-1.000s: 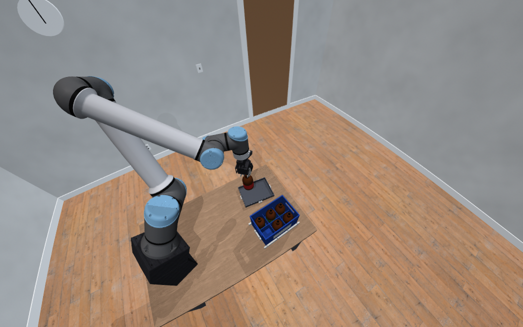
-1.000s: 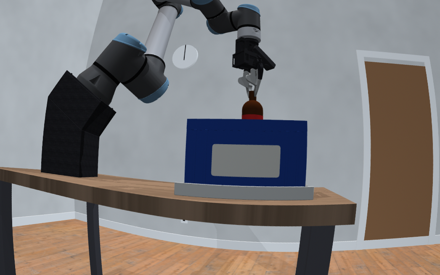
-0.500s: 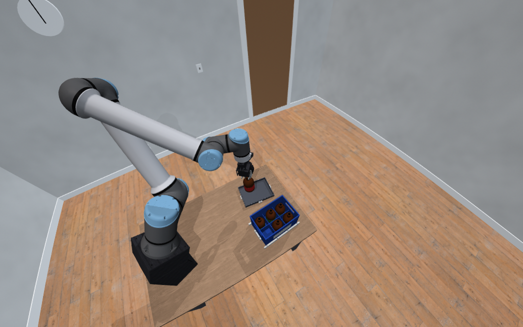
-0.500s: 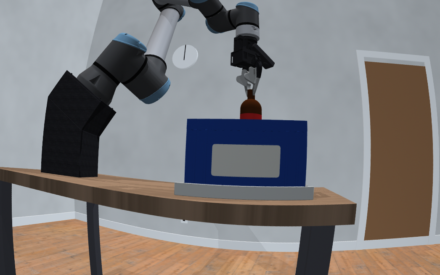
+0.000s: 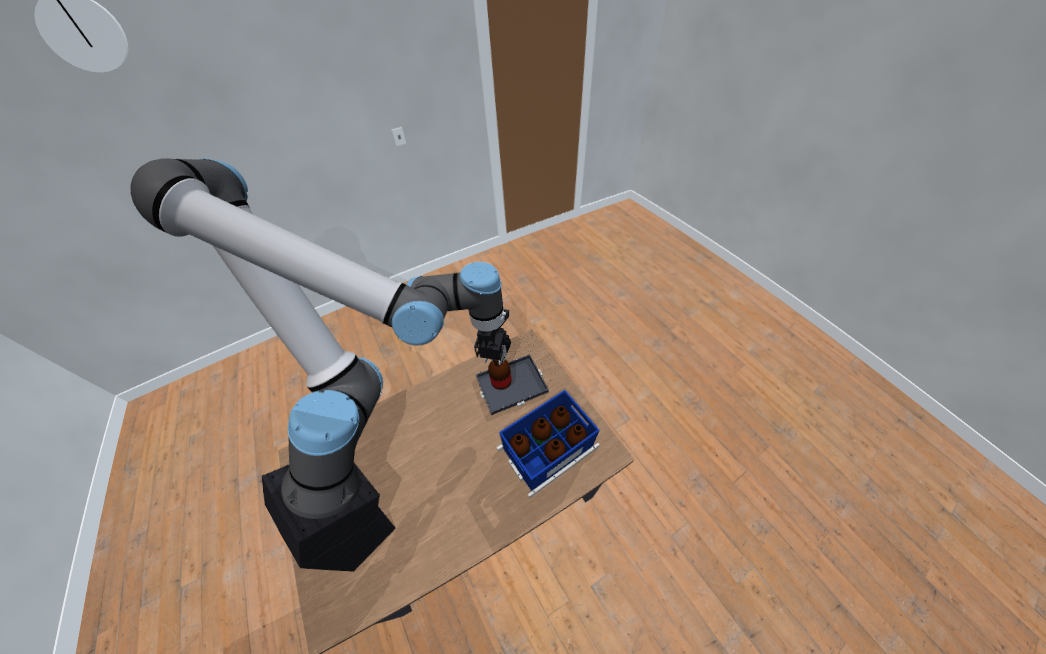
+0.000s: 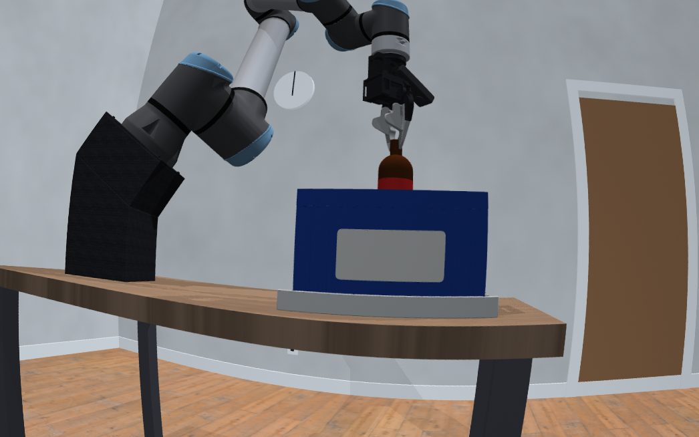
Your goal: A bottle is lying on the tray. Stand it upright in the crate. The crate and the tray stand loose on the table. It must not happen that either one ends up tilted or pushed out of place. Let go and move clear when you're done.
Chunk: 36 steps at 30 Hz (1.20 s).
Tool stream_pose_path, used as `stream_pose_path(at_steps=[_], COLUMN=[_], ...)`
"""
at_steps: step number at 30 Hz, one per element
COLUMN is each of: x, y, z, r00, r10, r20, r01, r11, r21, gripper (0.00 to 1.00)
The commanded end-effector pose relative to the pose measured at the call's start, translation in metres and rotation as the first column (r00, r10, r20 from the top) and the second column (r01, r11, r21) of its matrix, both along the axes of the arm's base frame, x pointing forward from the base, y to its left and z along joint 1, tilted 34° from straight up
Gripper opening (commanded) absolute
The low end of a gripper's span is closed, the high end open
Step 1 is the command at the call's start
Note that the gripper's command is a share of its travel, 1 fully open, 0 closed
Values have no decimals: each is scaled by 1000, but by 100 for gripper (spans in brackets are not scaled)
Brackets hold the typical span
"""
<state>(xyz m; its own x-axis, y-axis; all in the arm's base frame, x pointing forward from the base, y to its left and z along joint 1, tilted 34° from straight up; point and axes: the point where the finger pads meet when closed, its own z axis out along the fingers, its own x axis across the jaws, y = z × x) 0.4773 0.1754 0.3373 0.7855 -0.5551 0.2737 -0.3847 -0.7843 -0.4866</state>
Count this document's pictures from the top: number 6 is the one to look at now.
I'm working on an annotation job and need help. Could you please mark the grey flat bar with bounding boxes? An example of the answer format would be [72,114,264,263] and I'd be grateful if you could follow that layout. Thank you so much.
[277,289,499,318]

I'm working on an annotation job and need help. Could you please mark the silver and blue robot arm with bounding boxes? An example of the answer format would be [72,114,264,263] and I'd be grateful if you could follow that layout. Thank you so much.
[122,0,410,168]

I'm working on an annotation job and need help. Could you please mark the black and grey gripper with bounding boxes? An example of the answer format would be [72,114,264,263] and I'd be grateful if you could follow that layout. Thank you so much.
[363,52,414,152]

